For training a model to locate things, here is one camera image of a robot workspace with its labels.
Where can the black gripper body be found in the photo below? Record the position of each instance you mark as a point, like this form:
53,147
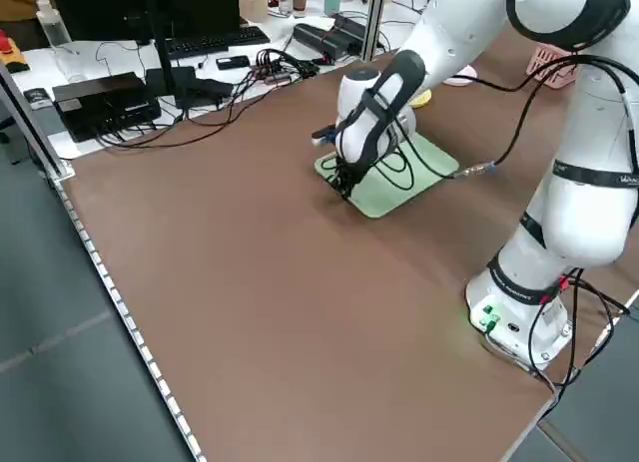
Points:
349,180

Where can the green rectangular tray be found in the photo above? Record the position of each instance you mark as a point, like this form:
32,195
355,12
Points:
394,200

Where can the small pink slotted basket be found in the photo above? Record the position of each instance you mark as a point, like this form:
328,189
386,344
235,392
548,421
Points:
541,65

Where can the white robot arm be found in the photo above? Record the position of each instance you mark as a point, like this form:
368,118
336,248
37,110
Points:
584,222

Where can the yellow round plate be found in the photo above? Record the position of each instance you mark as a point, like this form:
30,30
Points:
423,99

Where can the white round plate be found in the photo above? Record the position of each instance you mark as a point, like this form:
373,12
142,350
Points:
461,78

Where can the black power supply unit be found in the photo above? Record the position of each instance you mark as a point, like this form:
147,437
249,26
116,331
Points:
319,40
352,28

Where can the black power adapter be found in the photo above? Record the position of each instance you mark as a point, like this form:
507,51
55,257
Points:
209,90

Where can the black phone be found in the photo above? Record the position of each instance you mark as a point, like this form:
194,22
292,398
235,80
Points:
232,62

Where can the clear bottle teal cap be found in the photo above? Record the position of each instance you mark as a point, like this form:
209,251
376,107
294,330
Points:
284,0

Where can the black keyboard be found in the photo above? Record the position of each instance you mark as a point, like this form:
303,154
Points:
214,40

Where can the brown cardboard box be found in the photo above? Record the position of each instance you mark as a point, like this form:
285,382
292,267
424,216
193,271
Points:
253,3

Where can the black monitor stand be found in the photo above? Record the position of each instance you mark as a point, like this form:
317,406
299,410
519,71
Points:
167,73

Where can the black dock box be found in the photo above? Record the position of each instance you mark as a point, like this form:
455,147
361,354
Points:
105,103

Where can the white desk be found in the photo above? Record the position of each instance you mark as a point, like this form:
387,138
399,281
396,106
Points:
120,60

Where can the black computer monitor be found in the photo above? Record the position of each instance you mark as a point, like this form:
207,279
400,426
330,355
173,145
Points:
100,8

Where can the clear plastic bottle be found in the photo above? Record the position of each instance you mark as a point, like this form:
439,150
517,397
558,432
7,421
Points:
60,38

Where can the small black device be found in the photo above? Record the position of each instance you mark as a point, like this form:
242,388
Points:
37,98

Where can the yellow emergency stop box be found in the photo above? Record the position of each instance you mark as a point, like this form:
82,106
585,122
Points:
10,53

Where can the aluminium frame post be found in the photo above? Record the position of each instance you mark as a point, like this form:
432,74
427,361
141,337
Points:
372,23

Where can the silver table edge rail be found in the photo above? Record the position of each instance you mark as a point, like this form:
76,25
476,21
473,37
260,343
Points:
125,322

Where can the aluminium frame rail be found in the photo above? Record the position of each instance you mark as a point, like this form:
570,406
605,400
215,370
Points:
30,123

